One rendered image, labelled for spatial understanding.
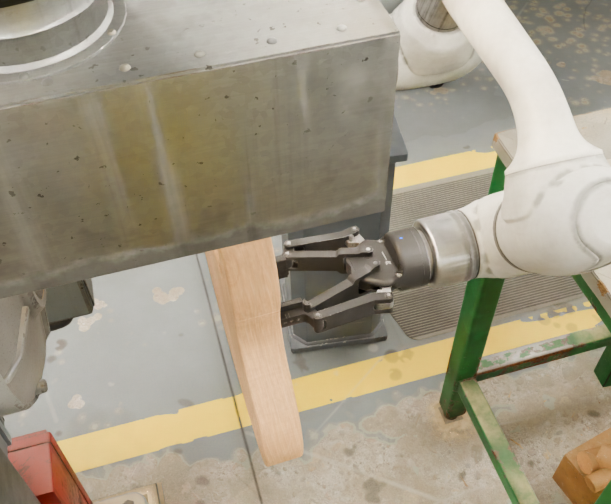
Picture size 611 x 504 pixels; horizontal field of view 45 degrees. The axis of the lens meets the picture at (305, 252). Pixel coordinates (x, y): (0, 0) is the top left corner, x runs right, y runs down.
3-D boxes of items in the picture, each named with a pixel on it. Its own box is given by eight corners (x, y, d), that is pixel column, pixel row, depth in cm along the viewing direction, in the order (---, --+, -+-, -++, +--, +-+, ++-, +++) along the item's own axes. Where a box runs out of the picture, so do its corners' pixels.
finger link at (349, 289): (374, 279, 92) (381, 286, 91) (302, 323, 88) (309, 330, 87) (374, 257, 90) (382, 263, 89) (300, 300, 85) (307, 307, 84)
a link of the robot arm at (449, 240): (445, 248, 99) (403, 258, 98) (450, 195, 93) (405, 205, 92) (475, 294, 93) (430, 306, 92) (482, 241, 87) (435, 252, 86)
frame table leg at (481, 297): (445, 425, 193) (511, 169, 124) (436, 407, 196) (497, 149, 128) (464, 419, 193) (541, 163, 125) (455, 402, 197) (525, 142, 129)
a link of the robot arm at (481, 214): (439, 207, 98) (477, 195, 85) (545, 181, 101) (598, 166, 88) (458, 286, 98) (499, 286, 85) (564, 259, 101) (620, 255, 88)
